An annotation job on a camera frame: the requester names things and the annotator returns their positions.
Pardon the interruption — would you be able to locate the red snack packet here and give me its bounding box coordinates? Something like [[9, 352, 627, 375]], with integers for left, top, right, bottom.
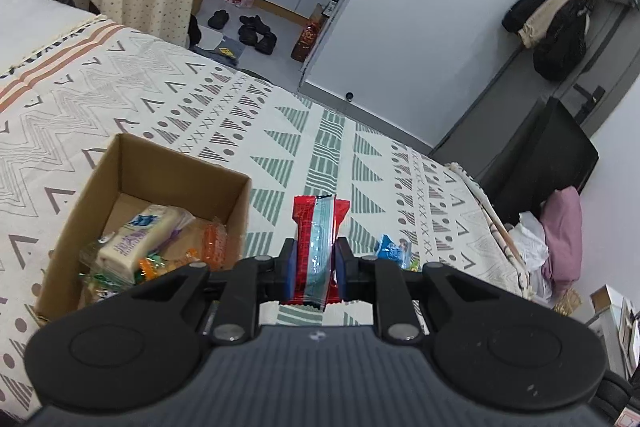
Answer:
[[292, 194, 351, 312]]

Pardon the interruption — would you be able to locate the orange green snack packet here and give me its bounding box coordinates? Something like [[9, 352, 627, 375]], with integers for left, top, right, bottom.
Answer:
[[137, 257, 173, 283]]

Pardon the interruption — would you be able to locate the black door handle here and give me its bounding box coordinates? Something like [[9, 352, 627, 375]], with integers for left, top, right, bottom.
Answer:
[[572, 83, 607, 112]]

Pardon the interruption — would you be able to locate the pink cloth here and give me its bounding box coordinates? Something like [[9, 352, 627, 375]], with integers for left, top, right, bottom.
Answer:
[[540, 186, 585, 295]]

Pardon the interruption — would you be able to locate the cream white snack packet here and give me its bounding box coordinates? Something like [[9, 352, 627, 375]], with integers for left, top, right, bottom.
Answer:
[[96, 204, 196, 285]]

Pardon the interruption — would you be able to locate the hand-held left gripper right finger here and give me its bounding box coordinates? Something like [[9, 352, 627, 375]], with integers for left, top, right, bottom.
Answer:
[[336, 238, 496, 343]]

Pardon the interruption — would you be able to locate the small open cardboard box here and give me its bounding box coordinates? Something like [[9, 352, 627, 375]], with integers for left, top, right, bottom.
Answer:
[[590, 284, 640, 358]]

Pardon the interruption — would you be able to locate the brown bottle by wall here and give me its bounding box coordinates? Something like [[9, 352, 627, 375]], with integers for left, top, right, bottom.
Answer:
[[291, 19, 323, 62]]

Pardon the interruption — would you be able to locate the black bag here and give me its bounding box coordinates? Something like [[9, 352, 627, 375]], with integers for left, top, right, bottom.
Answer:
[[532, 0, 593, 82]]

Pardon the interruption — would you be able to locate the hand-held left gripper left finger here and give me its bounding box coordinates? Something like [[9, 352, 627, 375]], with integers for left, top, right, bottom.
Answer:
[[150, 238, 296, 344]]

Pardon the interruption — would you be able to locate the blue snack packet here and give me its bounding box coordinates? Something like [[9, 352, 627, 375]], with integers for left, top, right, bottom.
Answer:
[[374, 234, 412, 267]]

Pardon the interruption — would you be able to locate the white paper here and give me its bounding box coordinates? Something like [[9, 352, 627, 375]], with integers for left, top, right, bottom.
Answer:
[[194, 29, 225, 52]]

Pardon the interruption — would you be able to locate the white plastic bag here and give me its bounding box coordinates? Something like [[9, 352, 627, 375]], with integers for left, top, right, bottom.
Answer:
[[510, 212, 551, 303]]

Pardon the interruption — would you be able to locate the black flat screen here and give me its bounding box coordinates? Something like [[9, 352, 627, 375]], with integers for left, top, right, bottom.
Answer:
[[480, 96, 600, 225]]

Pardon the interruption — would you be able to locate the brown woven item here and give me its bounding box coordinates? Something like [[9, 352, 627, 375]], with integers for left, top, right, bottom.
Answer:
[[552, 289, 583, 315]]

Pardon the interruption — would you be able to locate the green clear snack packet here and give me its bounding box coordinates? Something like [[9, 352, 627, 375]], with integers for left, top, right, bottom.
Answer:
[[77, 274, 136, 295]]

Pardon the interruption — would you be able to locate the brown cardboard box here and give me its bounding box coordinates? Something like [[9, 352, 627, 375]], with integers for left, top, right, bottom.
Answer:
[[34, 133, 253, 325]]

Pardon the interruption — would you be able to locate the grey door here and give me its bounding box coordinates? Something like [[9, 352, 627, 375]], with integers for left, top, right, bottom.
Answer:
[[430, 0, 640, 172]]

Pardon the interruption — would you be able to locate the dark blue bag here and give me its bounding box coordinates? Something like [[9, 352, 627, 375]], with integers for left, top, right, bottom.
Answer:
[[209, 36, 246, 68]]

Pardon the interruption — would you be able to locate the white bed sheet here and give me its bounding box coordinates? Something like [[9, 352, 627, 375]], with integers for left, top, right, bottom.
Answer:
[[0, 0, 106, 75]]

